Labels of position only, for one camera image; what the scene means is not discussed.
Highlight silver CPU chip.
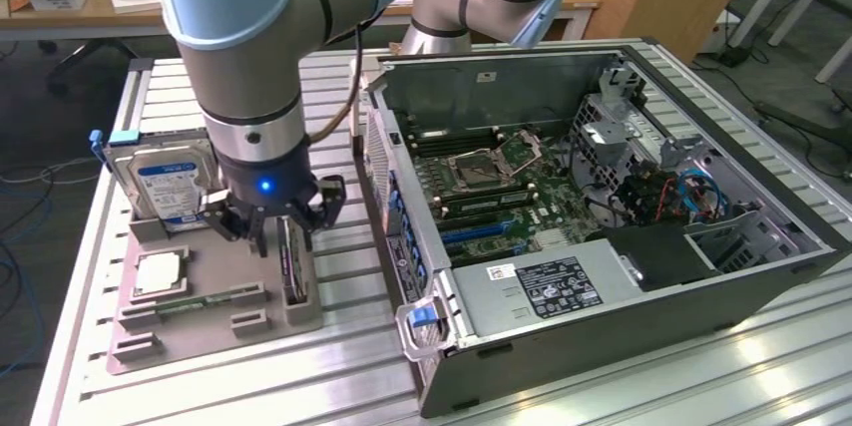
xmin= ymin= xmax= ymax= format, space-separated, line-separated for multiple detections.
xmin=134 ymin=251 xmax=187 ymax=297

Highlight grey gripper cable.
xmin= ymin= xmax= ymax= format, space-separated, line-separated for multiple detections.
xmin=309 ymin=16 xmax=367 ymax=143

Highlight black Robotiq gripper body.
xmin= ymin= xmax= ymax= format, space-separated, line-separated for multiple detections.
xmin=218 ymin=141 xmax=321 ymax=220

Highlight metal socket cover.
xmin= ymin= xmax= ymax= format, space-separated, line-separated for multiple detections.
xmin=494 ymin=125 xmax=553 ymax=183

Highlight silver metal disk bay cage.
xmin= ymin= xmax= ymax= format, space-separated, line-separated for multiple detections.
xmin=569 ymin=64 xmax=674 ymax=171

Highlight RAM stick with white label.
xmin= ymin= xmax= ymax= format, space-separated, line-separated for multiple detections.
xmin=441 ymin=186 xmax=537 ymax=215

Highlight black RAM slot white clips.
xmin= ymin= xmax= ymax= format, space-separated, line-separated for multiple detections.
xmin=410 ymin=138 xmax=503 ymax=152
xmin=405 ymin=126 xmax=498 ymax=140

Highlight hard disk with blue rails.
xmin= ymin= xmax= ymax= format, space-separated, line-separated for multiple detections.
xmin=89 ymin=129 xmax=221 ymax=235

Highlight CPU socket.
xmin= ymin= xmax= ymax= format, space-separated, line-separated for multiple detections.
xmin=445 ymin=149 xmax=517 ymax=196

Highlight green motherboard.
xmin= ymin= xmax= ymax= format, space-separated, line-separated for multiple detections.
xmin=398 ymin=111 xmax=623 ymax=267

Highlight white table frame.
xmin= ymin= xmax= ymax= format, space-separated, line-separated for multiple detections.
xmin=726 ymin=0 xmax=852 ymax=84

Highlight black power adapter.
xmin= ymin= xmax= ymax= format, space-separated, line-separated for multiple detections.
xmin=714 ymin=44 xmax=753 ymax=68

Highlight black open PC case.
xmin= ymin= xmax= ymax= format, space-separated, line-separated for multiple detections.
xmin=350 ymin=45 xmax=852 ymax=420

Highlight green RAM stick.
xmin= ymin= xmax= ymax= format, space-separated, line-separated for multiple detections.
xmin=153 ymin=290 xmax=234 ymax=315

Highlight grey-brown parts rack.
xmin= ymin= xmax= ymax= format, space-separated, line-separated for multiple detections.
xmin=105 ymin=204 xmax=326 ymax=377

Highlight blue data cable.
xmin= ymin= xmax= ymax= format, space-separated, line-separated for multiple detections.
xmin=674 ymin=166 xmax=733 ymax=220

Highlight grey power supply unit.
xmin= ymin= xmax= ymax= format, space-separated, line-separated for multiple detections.
xmin=434 ymin=238 xmax=650 ymax=337

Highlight black floor stand base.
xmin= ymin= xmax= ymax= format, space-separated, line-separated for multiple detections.
xmin=754 ymin=96 xmax=852 ymax=138

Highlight silver perforated disk bay bracket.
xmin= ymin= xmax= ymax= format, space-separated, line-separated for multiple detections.
xmin=683 ymin=204 xmax=799 ymax=275

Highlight black office chair base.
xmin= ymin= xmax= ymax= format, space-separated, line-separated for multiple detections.
xmin=38 ymin=34 xmax=187 ymax=96

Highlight blue expansion slot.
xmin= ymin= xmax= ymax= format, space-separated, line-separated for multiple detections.
xmin=437 ymin=215 xmax=501 ymax=243

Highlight GPU graphics card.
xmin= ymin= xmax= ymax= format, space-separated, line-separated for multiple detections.
xmin=275 ymin=213 xmax=314 ymax=306

